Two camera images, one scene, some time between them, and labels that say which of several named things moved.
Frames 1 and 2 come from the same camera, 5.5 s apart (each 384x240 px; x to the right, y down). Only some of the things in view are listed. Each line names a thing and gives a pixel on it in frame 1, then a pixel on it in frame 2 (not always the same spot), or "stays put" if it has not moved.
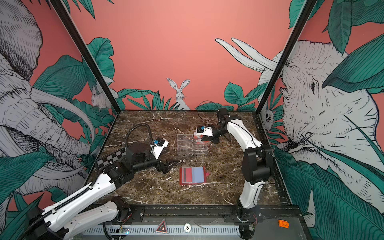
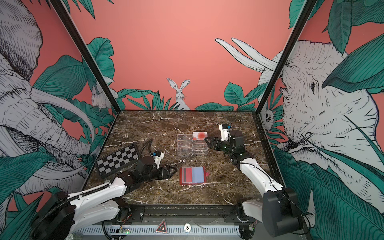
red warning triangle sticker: [162, 228] stays put
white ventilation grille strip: [152, 230] stays put
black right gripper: [214, 140] -> [211, 146]
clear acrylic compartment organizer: [187, 145] stays put
